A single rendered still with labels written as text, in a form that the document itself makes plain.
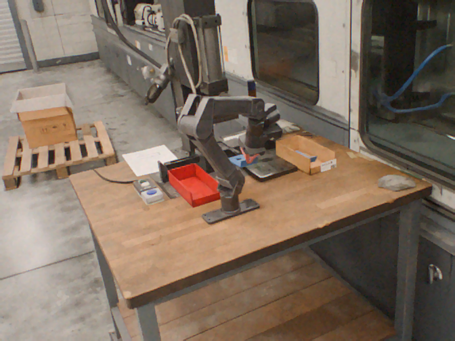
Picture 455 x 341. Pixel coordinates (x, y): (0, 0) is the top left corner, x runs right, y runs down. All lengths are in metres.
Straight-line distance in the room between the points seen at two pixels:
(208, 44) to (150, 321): 1.02
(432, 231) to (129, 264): 1.12
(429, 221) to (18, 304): 2.27
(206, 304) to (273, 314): 0.32
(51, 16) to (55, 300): 8.56
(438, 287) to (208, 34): 1.31
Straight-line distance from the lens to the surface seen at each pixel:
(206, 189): 1.79
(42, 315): 2.92
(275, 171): 1.85
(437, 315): 2.13
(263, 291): 2.34
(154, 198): 1.75
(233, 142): 2.01
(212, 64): 1.84
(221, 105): 1.45
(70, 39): 11.02
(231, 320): 2.21
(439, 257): 1.98
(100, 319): 2.74
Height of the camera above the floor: 1.69
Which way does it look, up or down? 24 degrees down
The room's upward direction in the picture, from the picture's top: 6 degrees counter-clockwise
